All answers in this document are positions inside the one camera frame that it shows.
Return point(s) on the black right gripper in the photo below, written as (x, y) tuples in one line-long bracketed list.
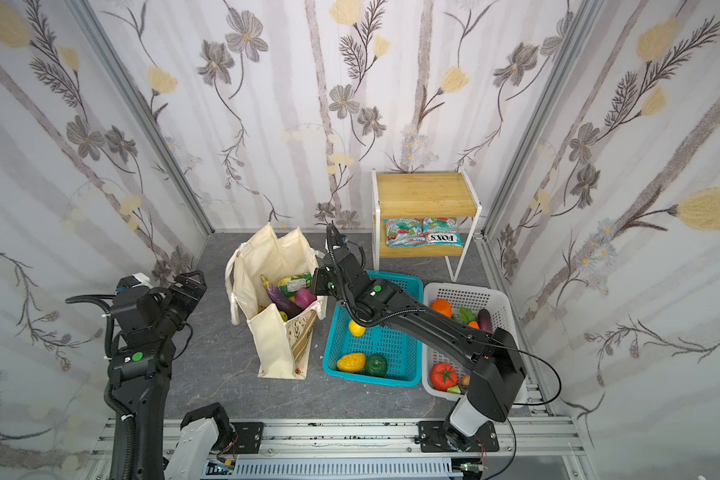
[(328, 280)]

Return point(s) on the purple eggplant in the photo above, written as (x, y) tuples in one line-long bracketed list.
[(484, 320), (283, 304)]

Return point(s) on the orange tangerine in white basket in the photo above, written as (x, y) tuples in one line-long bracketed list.
[(443, 307)]

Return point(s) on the yellow bumpy citrus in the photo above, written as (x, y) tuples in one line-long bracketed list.
[(351, 363)]

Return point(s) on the cream floral tote bag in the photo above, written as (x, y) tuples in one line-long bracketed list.
[(283, 346)]

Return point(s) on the red tomato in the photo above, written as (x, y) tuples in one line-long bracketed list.
[(443, 377)]

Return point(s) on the green bell pepper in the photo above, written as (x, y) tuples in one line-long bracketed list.
[(376, 365)]

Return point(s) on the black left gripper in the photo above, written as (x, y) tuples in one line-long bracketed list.
[(186, 288)]

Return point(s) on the white plastic basket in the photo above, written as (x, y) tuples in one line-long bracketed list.
[(469, 297)]

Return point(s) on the teal candy bag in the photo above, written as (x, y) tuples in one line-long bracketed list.
[(403, 232)]

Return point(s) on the teal plastic basket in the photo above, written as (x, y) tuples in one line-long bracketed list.
[(402, 352)]

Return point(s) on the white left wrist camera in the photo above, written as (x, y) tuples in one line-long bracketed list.
[(131, 281)]

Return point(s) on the yellow lemon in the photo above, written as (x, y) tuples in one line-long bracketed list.
[(355, 329)]

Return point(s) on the purple onion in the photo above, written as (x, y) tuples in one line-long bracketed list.
[(304, 298)]

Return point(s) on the green snack bag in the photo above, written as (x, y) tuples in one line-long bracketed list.
[(291, 285)]

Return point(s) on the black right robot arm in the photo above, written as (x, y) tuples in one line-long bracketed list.
[(492, 359)]

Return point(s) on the Fox's candy bag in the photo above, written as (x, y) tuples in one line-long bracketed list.
[(441, 231)]

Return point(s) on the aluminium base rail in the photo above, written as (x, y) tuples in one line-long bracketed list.
[(520, 448)]

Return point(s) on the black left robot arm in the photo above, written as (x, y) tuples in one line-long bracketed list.
[(138, 382)]

